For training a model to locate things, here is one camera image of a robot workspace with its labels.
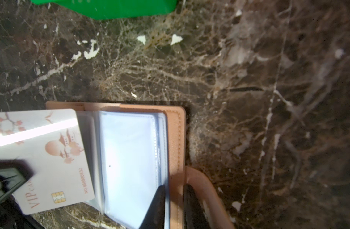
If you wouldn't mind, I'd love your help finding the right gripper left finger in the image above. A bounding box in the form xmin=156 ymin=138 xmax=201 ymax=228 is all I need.
xmin=139 ymin=185 xmax=166 ymax=229

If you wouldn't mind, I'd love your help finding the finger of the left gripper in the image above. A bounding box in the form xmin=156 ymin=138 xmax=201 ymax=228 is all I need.
xmin=0 ymin=160 xmax=34 ymax=204

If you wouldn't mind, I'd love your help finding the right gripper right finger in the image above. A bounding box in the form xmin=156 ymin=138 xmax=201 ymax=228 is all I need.
xmin=183 ymin=184 xmax=211 ymax=229

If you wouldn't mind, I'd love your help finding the tan leather card holder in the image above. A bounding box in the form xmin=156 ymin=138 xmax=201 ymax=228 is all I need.
xmin=46 ymin=101 xmax=234 ymax=229

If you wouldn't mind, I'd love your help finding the green plastic card tray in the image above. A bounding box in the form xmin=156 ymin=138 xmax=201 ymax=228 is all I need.
xmin=32 ymin=0 xmax=178 ymax=20

